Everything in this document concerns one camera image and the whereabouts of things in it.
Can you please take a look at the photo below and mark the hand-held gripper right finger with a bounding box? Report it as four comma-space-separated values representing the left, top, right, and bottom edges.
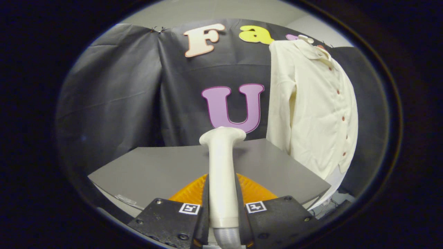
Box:
235, 174, 320, 248

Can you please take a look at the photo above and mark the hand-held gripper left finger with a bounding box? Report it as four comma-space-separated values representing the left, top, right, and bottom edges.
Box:
127, 174, 211, 249

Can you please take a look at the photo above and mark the cream garment steamer head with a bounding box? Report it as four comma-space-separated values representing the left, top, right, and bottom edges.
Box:
199, 126, 247, 229

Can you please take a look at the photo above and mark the cream button-up shirt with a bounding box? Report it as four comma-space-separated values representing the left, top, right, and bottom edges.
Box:
266, 39, 359, 180

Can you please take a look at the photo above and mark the grey top white cabinet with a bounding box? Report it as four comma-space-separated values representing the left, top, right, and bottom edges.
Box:
87, 138, 332, 222

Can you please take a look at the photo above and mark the white padded ironing board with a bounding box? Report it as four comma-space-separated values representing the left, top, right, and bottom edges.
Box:
308, 166, 343, 211

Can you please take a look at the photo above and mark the black backdrop cloth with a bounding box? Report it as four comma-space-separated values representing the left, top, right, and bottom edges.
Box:
55, 17, 390, 197

